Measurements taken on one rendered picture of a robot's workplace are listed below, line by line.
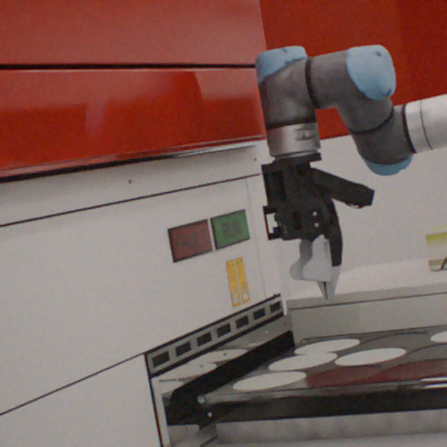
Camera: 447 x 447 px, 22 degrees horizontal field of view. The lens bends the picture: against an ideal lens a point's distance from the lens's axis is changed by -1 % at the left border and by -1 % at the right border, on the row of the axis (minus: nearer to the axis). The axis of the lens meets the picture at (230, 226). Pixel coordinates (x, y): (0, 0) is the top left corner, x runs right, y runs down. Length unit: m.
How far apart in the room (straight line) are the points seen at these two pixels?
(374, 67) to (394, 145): 0.15
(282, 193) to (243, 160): 0.19
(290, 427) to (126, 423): 0.23
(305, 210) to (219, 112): 0.19
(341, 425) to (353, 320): 0.36
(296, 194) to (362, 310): 0.28
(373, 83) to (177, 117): 0.27
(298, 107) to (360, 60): 0.11
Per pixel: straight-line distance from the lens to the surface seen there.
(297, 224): 1.65
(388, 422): 1.53
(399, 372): 1.52
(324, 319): 1.90
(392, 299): 1.86
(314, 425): 1.57
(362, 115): 1.66
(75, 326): 1.40
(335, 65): 1.64
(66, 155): 1.34
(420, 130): 1.70
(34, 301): 1.34
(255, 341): 1.79
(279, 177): 1.67
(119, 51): 1.48
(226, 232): 1.76
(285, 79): 1.66
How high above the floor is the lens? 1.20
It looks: 3 degrees down
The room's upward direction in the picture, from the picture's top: 10 degrees counter-clockwise
